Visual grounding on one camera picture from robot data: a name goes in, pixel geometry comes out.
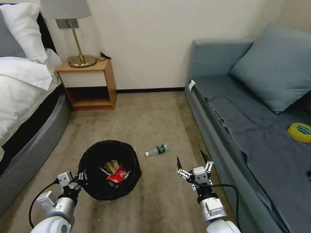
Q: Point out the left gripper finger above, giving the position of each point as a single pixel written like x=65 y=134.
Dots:
x=80 y=176
x=75 y=186

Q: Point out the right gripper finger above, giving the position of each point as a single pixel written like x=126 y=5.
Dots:
x=209 y=166
x=184 y=173

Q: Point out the black woven trash bin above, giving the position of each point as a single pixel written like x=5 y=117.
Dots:
x=92 y=155

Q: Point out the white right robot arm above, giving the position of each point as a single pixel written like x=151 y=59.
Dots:
x=215 y=208

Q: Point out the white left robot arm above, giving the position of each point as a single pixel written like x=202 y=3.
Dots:
x=57 y=213

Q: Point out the beige paper scraps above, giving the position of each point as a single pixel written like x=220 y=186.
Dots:
x=112 y=165

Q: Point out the clear plastic bottle green label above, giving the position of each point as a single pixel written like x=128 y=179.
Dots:
x=158 y=149

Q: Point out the red snack wrapper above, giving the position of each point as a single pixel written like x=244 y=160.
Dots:
x=118 y=174

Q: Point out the blue-grey sofa cover sheet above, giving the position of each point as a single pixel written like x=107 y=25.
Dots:
x=262 y=145

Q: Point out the white sofa tag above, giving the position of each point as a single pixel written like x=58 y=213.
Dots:
x=192 y=85

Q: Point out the black skirting board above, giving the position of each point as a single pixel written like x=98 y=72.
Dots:
x=150 y=90

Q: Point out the yellow tape roll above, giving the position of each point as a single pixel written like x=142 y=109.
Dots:
x=294 y=129

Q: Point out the wooden nightstand white drawer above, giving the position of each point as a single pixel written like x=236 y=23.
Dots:
x=85 y=80

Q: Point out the white duvet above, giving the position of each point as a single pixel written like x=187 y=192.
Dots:
x=21 y=92

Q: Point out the blue-grey sofa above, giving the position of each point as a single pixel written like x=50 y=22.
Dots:
x=209 y=60

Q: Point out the brass table lamp white shade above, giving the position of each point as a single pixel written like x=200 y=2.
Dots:
x=81 y=60

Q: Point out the blue-grey sofa cushion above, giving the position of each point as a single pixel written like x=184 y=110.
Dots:
x=274 y=70

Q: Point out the black headboard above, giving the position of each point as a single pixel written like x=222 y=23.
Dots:
x=46 y=34

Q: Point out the white pillow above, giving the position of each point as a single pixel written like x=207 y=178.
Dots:
x=23 y=31

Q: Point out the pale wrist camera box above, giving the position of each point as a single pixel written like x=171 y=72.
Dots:
x=200 y=174
x=64 y=179

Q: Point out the grey upholstered bed frame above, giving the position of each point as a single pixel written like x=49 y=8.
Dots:
x=31 y=150

